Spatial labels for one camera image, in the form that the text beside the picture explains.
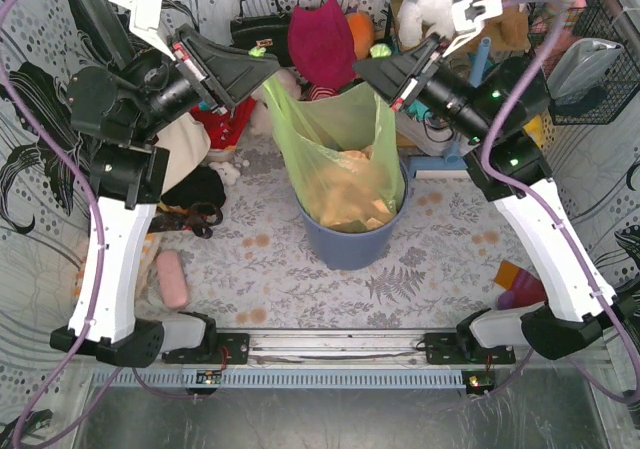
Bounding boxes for white pink plush doll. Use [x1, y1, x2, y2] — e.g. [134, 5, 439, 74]
[306, 85, 339, 101]

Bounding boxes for magenta cloth bag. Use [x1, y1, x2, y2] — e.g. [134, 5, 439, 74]
[288, 0, 356, 90]

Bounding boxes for wooden shelf rack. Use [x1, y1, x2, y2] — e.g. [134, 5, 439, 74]
[377, 0, 534, 154]

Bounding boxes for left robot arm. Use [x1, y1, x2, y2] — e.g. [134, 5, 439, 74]
[50, 26, 279, 368]

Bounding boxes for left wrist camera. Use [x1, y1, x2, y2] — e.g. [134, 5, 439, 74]
[109, 0, 176, 61]

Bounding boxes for black leather handbag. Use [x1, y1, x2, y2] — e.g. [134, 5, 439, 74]
[230, 0, 294, 67]

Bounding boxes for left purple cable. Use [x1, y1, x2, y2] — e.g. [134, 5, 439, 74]
[0, 0, 146, 449]

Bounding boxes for silver foil pouch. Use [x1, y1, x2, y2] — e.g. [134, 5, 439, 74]
[547, 38, 624, 99]

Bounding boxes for white husky plush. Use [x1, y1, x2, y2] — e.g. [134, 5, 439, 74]
[397, 0, 457, 48]

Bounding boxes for brown patterned bag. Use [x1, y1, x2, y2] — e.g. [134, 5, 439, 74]
[148, 203, 223, 239]

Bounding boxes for orange plush toy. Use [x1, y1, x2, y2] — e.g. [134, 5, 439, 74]
[346, 11, 374, 60]

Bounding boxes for cream fluffy plush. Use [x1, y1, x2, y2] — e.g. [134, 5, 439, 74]
[249, 69, 302, 137]

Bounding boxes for blue trash bin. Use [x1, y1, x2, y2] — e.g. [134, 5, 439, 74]
[295, 160, 410, 271]

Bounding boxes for cream canvas tote bag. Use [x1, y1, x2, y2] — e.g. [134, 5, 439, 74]
[155, 113, 211, 195]

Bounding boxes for green trash bag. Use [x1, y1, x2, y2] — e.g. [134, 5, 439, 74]
[262, 76, 406, 233]

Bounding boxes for yellow plush toy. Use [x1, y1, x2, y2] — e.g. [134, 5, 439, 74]
[524, 115, 545, 148]

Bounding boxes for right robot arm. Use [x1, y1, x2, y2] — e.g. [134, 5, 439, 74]
[354, 37, 635, 362]

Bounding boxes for white sneakers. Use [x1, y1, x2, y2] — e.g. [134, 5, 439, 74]
[396, 113, 454, 157]

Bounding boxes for teal folded cloth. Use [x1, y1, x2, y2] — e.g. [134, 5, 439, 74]
[402, 100, 433, 120]

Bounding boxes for black wire basket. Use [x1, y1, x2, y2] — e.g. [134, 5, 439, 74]
[542, 0, 639, 126]

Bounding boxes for orange checkered cloth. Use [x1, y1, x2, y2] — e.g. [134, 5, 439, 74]
[72, 233, 163, 302]

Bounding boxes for blue floor mop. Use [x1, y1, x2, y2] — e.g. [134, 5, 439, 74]
[409, 37, 492, 179]

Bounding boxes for purple orange toy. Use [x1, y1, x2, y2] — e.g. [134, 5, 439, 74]
[494, 260, 547, 310]

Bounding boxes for crumpled brown paper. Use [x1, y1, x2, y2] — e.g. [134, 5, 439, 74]
[307, 145, 396, 233]

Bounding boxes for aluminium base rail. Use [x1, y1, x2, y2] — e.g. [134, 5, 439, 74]
[74, 326, 614, 370]

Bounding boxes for pink cylinder toy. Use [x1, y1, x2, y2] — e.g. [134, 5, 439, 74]
[156, 250, 189, 310]

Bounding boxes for red cloth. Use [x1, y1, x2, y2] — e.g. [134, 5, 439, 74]
[190, 97, 256, 150]

